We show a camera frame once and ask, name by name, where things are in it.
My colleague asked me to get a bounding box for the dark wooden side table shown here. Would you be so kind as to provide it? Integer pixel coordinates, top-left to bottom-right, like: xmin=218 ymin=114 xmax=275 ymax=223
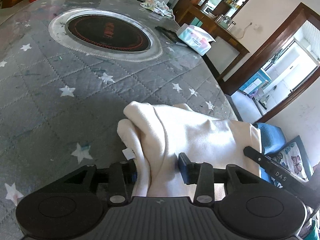
xmin=175 ymin=4 xmax=250 ymax=81

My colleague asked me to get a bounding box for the light blue kitchen cabinet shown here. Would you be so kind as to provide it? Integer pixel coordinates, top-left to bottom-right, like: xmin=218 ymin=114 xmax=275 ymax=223
xmin=239 ymin=69 xmax=272 ymax=98

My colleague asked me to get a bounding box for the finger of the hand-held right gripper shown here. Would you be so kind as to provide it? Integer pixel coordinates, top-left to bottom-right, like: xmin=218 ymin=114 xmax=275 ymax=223
xmin=243 ymin=146 xmax=270 ymax=167

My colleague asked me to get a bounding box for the butterfly print cushion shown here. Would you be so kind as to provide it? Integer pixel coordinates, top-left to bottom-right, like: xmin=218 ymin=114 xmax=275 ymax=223
xmin=270 ymin=142 xmax=308 ymax=182

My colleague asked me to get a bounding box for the cream fleece garment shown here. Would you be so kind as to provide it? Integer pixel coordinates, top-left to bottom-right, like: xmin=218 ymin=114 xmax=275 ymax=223
xmin=117 ymin=101 xmax=262 ymax=198

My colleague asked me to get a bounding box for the round built-in induction cooker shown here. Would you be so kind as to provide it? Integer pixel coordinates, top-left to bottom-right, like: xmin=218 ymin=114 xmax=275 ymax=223
xmin=48 ymin=8 xmax=163 ymax=62

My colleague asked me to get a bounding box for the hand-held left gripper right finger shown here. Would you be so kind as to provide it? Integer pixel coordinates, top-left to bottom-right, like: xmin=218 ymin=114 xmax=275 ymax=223
xmin=178 ymin=152 xmax=262 ymax=205

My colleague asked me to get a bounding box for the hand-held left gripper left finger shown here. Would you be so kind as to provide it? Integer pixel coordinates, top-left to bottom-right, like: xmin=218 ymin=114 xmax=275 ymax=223
xmin=60 ymin=161 xmax=138 ymax=205

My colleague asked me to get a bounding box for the blue upholstered chair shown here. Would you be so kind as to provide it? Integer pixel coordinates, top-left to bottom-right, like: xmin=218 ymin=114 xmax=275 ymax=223
xmin=256 ymin=122 xmax=287 ymax=183

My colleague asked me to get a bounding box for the dark wooden door frame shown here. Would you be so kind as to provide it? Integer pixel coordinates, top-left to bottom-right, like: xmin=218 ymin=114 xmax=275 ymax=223
xmin=221 ymin=2 xmax=320 ymax=123

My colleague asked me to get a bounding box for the crumpled patterned cloth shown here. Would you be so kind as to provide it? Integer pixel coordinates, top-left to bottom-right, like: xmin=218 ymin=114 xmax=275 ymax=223
xmin=140 ymin=0 xmax=175 ymax=18

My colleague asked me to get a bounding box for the white wall socket with cable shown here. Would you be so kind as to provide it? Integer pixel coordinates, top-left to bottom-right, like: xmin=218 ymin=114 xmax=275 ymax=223
xmin=237 ymin=22 xmax=261 ymax=40

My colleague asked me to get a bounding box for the pastel tissue pack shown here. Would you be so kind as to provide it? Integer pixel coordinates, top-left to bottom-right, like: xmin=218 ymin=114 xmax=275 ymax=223
xmin=177 ymin=23 xmax=216 ymax=56

